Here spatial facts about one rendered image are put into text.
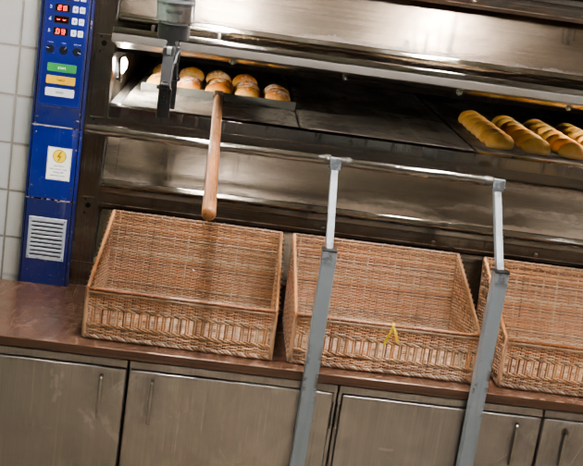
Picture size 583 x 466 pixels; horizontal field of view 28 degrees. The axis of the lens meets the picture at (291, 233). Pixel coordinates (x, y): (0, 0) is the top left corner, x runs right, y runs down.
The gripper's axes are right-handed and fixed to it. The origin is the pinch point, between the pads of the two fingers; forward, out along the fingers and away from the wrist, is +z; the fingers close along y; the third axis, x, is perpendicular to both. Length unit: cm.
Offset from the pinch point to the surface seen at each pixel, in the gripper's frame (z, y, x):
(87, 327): 72, -37, -19
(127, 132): 17, -50, -15
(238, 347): 72, -37, 24
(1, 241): 65, -85, -56
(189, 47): -6, -74, -2
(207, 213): 12, 46, 15
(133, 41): -6, -73, -18
